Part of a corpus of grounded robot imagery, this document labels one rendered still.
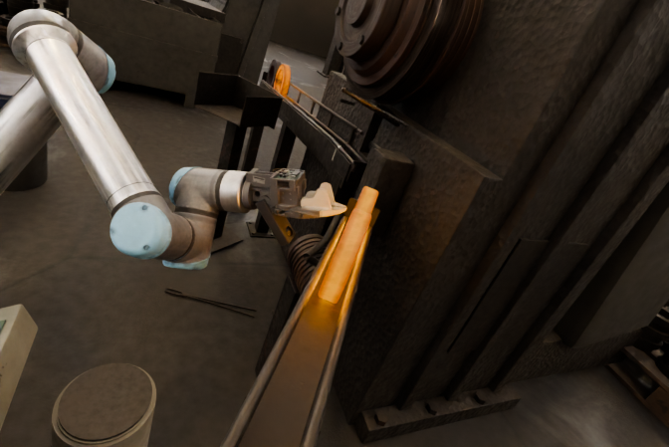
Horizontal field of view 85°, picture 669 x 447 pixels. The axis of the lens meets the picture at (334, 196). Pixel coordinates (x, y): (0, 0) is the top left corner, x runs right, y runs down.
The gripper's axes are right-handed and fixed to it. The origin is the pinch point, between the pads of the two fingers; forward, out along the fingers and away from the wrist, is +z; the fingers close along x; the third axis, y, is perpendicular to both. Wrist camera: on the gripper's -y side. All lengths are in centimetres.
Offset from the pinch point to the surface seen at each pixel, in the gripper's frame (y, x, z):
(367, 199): 4.6, -3.3, 6.0
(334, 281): -0.7, -23.6, 4.2
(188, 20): 53, 216, -168
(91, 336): -51, 2, -76
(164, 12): 57, 205, -181
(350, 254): 3.3, -22.2, 6.2
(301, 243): -17.0, 14.6, -13.4
